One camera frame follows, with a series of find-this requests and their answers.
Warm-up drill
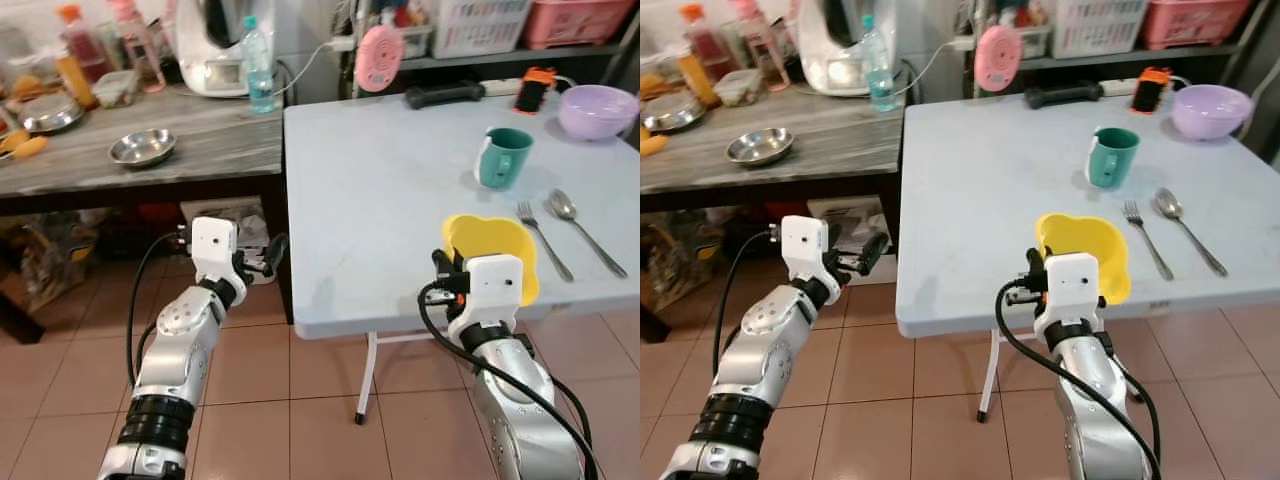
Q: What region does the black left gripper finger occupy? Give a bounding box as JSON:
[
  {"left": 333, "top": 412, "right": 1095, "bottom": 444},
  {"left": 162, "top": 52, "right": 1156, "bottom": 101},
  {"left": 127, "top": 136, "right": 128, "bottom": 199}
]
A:
[
  {"left": 856, "top": 232, "right": 891, "bottom": 275},
  {"left": 260, "top": 233, "right": 290, "bottom": 279}
]

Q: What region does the yellow plastic bowl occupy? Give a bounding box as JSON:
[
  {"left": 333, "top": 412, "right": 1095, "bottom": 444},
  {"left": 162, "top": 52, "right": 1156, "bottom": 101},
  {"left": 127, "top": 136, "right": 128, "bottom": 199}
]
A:
[
  {"left": 1035, "top": 212, "right": 1134, "bottom": 306},
  {"left": 442, "top": 213, "right": 542, "bottom": 307}
]

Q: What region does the white folding table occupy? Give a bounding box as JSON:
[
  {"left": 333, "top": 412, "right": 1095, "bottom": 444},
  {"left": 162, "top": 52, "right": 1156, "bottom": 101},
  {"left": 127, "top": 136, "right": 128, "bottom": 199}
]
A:
[
  {"left": 894, "top": 93, "right": 1280, "bottom": 422},
  {"left": 283, "top": 93, "right": 641, "bottom": 427}
]

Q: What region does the steel fork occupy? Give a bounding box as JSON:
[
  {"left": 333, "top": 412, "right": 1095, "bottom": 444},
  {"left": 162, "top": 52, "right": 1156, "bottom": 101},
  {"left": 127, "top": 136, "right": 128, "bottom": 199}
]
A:
[
  {"left": 516, "top": 201, "right": 576, "bottom": 284},
  {"left": 1123, "top": 200, "right": 1176, "bottom": 282}
]

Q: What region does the grey wooden table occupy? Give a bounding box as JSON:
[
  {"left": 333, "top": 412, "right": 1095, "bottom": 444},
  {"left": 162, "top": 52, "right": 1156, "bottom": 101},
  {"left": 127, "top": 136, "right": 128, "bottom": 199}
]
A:
[
  {"left": 0, "top": 84, "right": 294, "bottom": 347},
  {"left": 640, "top": 84, "right": 904, "bottom": 345}
]

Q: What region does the green mug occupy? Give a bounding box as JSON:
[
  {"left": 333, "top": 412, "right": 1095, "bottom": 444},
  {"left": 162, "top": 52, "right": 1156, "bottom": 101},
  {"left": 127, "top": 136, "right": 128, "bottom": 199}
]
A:
[
  {"left": 1085, "top": 127, "right": 1142, "bottom": 191},
  {"left": 473, "top": 127, "right": 535, "bottom": 192}
]

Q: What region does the steel spoon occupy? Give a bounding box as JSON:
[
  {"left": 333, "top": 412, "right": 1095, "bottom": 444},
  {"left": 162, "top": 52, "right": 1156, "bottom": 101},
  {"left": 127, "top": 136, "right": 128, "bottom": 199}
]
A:
[
  {"left": 547, "top": 189, "right": 630, "bottom": 280},
  {"left": 1153, "top": 188, "right": 1230, "bottom": 279}
]

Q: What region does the small steel bowl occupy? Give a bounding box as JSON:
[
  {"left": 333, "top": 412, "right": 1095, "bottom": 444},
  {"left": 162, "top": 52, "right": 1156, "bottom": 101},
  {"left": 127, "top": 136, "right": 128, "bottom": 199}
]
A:
[
  {"left": 726, "top": 127, "right": 797, "bottom": 168},
  {"left": 108, "top": 129, "right": 179, "bottom": 169}
]

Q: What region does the clear water bottle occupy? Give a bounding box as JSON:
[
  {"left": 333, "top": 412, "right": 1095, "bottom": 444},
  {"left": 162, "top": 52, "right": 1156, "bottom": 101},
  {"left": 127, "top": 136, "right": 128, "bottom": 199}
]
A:
[
  {"left": 242, "top": 15, "right": 277, "bottom": 115},
  {"left": 862, "top": 14, "right": 897, "bottom": 114}
]

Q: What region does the white power strip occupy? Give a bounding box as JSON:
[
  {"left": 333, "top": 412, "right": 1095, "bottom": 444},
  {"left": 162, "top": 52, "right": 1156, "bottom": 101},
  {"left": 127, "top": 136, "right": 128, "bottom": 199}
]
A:
[
  {"left": 483, "top": 77, "right": 578, "bottom": 99},
  {"left": 1100, "top": 77, "right": 1191, "bottom": 98}
]

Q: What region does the white kitchen appliance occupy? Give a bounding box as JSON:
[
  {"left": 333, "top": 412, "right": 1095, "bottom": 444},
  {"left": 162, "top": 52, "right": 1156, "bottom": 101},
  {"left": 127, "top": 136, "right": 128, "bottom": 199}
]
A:
[
  {"left": 174, "top": 0, "right": 263, "bottom": 99},
  {"left": 795, "top": 0, "right": 881, "bottom": 98}
]

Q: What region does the clear plastic container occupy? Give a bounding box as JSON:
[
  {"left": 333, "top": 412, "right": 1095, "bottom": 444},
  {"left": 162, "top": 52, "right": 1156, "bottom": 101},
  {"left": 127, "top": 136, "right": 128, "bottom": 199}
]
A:
[
  {"left": 92, "top": 70, "right": 142, "bottom": 110},
  {"left": 714, "top": 69, "right": 764, "bottom": 108}
]

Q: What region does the orange and black phone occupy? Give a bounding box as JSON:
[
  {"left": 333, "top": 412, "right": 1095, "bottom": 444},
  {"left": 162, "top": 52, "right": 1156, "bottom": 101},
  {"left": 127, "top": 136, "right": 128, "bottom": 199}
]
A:
[
  {"left": 514, "top": 67, "right": 558, "bottom": 116},
  {"left": 1131, "top": 67, "right": 1174, "bottom": 115}
]

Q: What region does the pink round fan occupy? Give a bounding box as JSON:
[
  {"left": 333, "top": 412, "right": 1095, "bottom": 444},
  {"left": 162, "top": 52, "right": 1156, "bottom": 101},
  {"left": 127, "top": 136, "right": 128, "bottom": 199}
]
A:
[
  {"left": 354, "top": 24, "right": 406, "bottom": 95},
  {"left": 975, "top": 24, "right": 1024, "bottom": 95}
]

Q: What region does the purple plastic bowl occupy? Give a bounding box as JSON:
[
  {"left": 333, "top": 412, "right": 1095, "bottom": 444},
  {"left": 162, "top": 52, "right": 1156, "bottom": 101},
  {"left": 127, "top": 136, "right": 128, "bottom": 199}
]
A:
[
  {"left": 1170, "top": 85, "right": 1255, "bottom": 143},
  {"left": 557, "top": 85, "right": 641, "bottom": 143}
]

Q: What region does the steel bowl with contents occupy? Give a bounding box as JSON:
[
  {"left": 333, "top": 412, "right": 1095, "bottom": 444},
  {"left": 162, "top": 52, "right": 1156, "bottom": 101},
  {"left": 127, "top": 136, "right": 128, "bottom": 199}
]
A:
[
  {"left": 19, "top": 94, "right": 86, "bottom": 136},
  {"left": 641, "top": 92, "right": 708, "bottom": 135}
]

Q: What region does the pink capped bottle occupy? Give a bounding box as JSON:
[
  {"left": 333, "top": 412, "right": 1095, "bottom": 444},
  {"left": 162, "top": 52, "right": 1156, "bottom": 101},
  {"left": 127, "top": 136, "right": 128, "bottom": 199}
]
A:
[
  {"left": 733, "top": 0, "right": 792, "bottom": 92},
  {"left": 108, "top": 0, "right": 167, "bottom": 94}
]

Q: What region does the yellow bottle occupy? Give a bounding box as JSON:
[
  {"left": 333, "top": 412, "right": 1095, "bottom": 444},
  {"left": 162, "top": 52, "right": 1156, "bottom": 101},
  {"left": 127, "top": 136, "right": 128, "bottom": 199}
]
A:
[
  {"left": 675, "top": 50, "right": 720, "bottom": 107},
  {"left": 54, "top": 52, "right": 99, "bottom": 110}
]

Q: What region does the white plastic basket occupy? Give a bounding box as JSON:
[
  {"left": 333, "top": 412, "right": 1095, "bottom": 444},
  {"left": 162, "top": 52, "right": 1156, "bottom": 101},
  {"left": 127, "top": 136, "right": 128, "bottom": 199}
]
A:
[
  {"left": 1050, "top": 0, "right": 1152, "bottom": 59},
  {"left": 430, "top": 0, "right": 532, "bottom": 60}
]

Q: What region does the orange capped sauce bottle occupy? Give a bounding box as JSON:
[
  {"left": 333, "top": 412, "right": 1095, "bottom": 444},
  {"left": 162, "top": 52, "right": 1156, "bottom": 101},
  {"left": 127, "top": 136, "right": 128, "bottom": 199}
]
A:
[
  {"left": 678, "top": 3, "right": 733, "bottom": 83},
  {"left": 55, "top": 4, "right": 113, "bottom": 87}
]

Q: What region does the pink plastic basket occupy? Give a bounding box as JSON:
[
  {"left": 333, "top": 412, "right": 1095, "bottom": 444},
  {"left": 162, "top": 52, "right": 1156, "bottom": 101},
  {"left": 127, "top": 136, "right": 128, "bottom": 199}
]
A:
[
  {"left": 520, "top": 0, "right": 637, "bottom": 51},
  {"left": 1140, "top": 0, "right": 1257, "bottom": 51}
]

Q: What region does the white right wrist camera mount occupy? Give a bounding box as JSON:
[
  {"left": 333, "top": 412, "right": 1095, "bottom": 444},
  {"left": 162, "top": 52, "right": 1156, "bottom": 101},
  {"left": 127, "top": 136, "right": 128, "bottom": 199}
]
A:
[
  {"left": 447, "top": 254, "right": 527, "bottom": 337},
  {"left": 1038, "top": 252, "right": 1104, "bottom": 327}
]

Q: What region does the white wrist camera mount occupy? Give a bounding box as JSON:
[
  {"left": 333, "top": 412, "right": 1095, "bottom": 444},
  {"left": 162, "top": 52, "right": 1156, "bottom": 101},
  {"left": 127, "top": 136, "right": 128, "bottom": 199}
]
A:
[
  {"left": 189, "top": 216, "right": 240, "bottom": 282},
  {"left": 447, "top": 254, "right": 527, "bottom": 337},
  {"left": 1038, "top": 252, "right": 1104, "bottom": 327},
  {"left": 780, "top": 215, "right": 830, "bottom": 282}
]

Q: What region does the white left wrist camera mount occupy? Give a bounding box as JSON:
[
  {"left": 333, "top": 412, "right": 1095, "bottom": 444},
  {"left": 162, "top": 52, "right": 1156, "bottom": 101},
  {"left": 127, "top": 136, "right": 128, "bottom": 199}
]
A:
[
  {"left": 780, "top": 215, "right": 830, "bottom": 282},
  {"left": 189, "top": 216, "right": 240, "bottom": 282}
]

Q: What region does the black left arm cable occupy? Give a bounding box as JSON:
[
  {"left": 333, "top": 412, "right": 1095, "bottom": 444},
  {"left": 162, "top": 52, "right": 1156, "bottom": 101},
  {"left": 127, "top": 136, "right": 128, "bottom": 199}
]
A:
[
  {"left": 126, "top": 228, "right": 193, "bottom": 387},
  {"left": 711, "top": 228, "right": 783, "bottom": 379}
]

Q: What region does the black handle bar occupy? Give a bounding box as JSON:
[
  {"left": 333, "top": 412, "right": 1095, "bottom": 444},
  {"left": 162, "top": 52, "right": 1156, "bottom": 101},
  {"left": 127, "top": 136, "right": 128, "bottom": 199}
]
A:
[
  {"left": 1024, "top": 81, "right": 1105, "bottom": 111},
  {"left": 404, "top": 81, "right": 488, "bottom": 111}
]

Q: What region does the white appliance cable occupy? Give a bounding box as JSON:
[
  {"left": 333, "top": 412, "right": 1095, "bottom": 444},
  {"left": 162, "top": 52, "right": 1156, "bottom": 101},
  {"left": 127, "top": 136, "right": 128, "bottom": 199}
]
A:
[
  {"left": 893, "top": 38, "right": 978, "bottom": 99},
  {"left": 272, "top": 38, "right": 357, "bottom": 99}
]

